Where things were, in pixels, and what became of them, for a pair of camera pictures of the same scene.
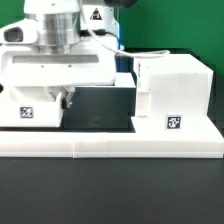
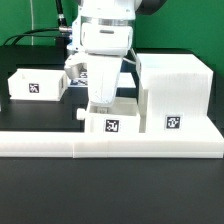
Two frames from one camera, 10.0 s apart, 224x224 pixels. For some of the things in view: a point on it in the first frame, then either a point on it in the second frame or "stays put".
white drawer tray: x=30 y=106 to x=122 y=117
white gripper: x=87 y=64 to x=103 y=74
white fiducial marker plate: x=124 y=80 stays put
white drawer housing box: x=173 y=94 stays put
